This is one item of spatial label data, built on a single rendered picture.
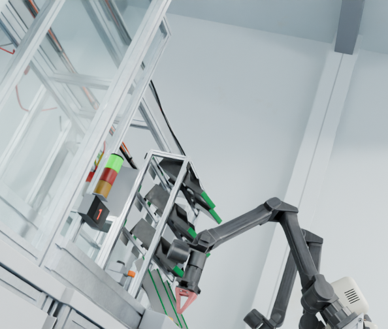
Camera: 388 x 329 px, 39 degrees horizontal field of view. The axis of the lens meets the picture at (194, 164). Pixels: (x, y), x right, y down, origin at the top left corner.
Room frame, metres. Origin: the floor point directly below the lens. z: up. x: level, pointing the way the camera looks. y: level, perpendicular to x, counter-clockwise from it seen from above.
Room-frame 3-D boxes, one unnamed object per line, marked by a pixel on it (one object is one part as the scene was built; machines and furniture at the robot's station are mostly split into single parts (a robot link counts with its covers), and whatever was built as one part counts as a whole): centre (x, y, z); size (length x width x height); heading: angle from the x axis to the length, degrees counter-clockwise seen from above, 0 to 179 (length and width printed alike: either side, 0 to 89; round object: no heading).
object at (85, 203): (1.77, 0.25, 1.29); 0.12 x 0.05 x 0.25; 157
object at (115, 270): (1.82, 0.11, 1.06); 0.08 x 0.04 x 0.07; 68
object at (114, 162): (1.77, 0.25, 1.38); 0.05 x 0.05 x 0.05
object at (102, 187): (1.77, 0.25, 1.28); 0.05 x 0.05 x 0.05
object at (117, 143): (1.78, 0.28, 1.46); 0.03 x 0.03 x 1.00; 67
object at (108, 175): (1.77, 0.25, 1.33); 0.05 x 0.05 x 0.05
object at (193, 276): (1.80, -0.13, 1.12); 0.10 x 0.07 x 0.07; 158
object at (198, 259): (1.80, -0.12, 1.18); 0.07 x 0.06 x 0.07; 95
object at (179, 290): (1.81, -0.13, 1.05); 0.07 x 0.07 x 0.09; 68
